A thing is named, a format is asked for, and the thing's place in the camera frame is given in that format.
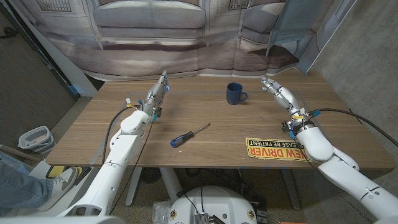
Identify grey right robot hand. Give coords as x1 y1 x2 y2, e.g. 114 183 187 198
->
261 77 307 126

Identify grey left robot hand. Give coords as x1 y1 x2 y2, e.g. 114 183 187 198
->
141 70 170 123

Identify yellow new driver bumper sticker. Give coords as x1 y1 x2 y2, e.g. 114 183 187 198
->
245 138 309 162

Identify printed room backdrop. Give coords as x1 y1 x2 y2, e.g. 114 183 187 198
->
9 0 358 82

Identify dark blue mug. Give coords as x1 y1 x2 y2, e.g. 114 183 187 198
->
226 82 249 106

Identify table leg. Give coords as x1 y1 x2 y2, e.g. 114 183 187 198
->
160 167 183 203
281 169 302 211
126 167 144 207

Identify clear plastic bag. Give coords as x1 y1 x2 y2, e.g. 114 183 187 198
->
152 200 174 223

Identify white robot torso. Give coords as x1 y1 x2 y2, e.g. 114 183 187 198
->
167 185 258 224

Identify yellow black floor object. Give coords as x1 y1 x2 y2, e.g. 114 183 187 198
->
46 166 93 185

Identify grey white collapsible bucket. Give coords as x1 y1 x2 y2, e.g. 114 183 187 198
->
17 126 57 155

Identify white grey sneaker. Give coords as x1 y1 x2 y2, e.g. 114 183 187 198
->
37 166 78 212

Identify human operator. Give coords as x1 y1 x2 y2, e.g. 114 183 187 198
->
0 160 54 217

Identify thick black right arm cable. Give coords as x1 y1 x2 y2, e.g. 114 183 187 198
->
306 107 398 147

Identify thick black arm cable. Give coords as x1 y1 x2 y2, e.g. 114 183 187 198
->
306 107 398 147
101 105 142 166

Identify blue black handled screwdriver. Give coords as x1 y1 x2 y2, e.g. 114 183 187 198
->
170 123 211 148

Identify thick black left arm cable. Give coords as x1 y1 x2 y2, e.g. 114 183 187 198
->
101 105 142 166

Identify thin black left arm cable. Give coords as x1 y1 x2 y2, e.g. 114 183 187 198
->
109 121 154 215

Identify black door handle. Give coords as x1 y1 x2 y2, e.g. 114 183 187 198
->
0 26 19 40

